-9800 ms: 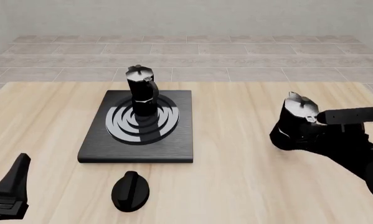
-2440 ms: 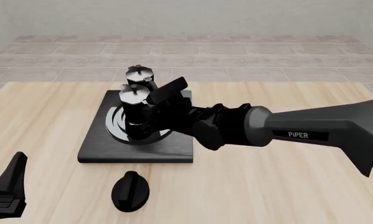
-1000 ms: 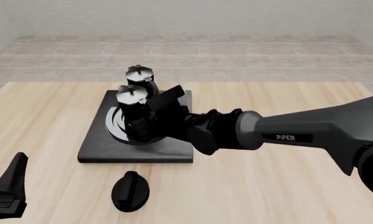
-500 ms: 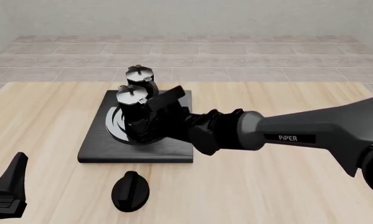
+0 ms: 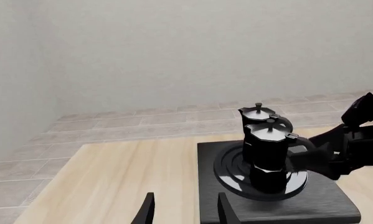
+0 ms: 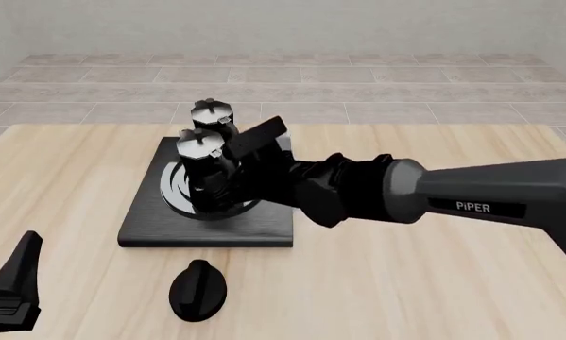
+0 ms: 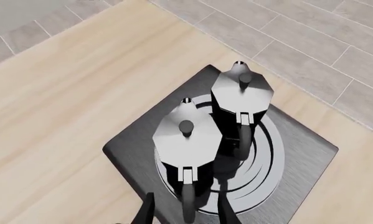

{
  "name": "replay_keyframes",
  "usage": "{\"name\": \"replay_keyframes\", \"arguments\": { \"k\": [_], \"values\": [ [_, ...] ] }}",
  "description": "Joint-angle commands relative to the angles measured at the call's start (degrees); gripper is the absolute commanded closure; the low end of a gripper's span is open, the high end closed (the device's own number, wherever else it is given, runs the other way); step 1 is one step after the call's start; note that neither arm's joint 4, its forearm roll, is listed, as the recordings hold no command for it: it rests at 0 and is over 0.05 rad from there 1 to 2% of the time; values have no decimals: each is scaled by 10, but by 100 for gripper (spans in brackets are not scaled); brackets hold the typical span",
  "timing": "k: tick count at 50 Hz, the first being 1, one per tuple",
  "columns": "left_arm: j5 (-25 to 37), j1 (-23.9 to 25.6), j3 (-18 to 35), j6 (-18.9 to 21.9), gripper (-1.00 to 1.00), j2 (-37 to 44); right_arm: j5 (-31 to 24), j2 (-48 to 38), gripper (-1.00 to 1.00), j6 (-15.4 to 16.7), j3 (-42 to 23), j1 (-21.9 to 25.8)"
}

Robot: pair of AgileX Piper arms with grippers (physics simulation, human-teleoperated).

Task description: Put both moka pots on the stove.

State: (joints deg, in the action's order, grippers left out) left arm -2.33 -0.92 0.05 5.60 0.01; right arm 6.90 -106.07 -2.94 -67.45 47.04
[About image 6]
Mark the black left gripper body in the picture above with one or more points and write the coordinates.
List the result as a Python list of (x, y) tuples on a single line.
[(4, 315)]

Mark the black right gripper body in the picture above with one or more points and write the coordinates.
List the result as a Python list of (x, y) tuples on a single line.
[(268, 177)]

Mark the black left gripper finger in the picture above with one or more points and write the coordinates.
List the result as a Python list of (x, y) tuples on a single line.
[(22, 265)]

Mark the silver black moka pot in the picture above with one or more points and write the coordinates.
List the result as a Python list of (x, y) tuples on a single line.
[(200, 145), (211, 115)]

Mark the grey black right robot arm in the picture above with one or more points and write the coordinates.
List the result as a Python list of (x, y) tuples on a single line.
[(476, 191)]

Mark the flat black stove plate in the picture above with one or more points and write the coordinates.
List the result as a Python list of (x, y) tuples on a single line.
[(207, 233)]

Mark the round black stove knob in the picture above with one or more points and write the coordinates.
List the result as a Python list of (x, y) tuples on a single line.
[(197, 290)]

